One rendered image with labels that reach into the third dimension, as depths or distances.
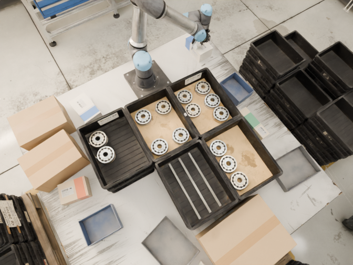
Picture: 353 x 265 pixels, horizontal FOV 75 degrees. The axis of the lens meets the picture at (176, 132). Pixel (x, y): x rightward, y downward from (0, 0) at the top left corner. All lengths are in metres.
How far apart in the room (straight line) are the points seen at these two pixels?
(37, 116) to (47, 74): 1.36
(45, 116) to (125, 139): 0.51
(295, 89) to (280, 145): 0.81
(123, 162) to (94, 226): 0.41
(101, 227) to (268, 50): 1.99
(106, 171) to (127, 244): 0.44
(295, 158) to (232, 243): 0.74
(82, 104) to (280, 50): 1.78
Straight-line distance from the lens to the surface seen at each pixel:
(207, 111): 1.51
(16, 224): 2.12
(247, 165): 1.45
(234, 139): 1.48
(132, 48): 1.62
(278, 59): 2.37
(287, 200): 1.65
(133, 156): 1.41
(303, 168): 1.74
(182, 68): 1.84
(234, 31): 3.15
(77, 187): 1.51
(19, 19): 3.66
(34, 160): 1.56
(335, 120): 2.28
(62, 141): 1.53
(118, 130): 1.48
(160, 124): 1.46
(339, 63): 2.62
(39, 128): 1.62
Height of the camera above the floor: 2.17
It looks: 69 degrees down
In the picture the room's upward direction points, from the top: 4 degrees clockwise
